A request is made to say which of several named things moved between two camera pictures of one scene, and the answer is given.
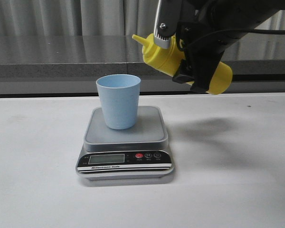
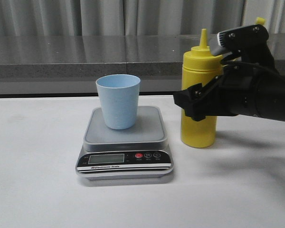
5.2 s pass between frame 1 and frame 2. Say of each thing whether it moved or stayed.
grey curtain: stayed
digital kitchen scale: stayed
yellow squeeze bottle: moved
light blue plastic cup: stayed
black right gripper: moved
